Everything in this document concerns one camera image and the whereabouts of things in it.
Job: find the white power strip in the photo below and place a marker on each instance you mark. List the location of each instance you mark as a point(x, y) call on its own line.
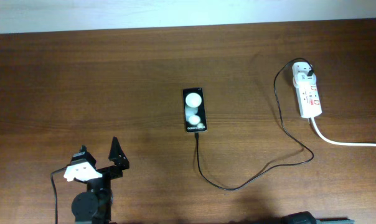
point(308, 99)

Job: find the white usb charger plug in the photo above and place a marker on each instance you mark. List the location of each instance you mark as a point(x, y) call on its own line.
point(303, 74)

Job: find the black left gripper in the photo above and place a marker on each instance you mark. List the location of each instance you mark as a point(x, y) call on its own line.
point(119, 158)

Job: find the black smartphone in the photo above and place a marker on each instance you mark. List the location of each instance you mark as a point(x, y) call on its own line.
point(194, 110)

